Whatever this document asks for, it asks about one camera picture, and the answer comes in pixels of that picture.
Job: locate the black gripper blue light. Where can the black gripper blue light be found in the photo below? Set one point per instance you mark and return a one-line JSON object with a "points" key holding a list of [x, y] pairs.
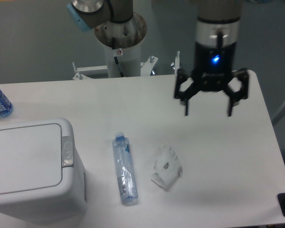
{"points": [[212, 73]]}

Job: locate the white push-button trash can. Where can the white push-button trash can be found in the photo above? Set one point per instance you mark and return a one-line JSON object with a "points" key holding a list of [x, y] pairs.
{"points": [[42, 177]]}

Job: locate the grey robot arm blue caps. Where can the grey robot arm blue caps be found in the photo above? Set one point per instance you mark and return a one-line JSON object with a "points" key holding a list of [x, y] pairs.
{"points": [[121, 31]]}

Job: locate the crumpled white paper wrapper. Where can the crumpled white paper wrapper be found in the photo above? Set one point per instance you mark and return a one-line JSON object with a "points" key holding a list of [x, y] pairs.
{"points": [[167, 168]]}

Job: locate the crushed clear plastic bottle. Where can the crushed clear plastic bottle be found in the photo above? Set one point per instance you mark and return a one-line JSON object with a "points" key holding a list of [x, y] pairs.
{"points": [[124, 169]]}

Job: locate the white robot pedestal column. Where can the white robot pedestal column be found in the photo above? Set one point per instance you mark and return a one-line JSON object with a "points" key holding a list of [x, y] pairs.
{"points": [[123, 61]]}

